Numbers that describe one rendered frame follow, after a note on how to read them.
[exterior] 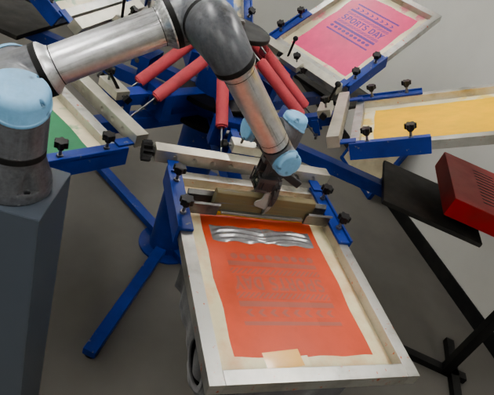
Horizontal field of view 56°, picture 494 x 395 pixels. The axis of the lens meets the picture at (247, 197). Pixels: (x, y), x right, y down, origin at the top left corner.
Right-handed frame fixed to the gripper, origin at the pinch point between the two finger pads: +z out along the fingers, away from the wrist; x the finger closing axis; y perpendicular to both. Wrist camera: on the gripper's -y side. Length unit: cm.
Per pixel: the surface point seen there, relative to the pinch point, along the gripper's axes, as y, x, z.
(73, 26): 64, -88, -13
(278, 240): -4.2, 10.7, 4.7
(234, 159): 6.6, -21.7, -3.2
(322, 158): -48, -52, 9
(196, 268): 27.1, 27.4, 1.5
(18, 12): 90, -139, 5
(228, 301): 18.4, 35.4, 5.1
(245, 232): 6.6, 7.7, 4.8
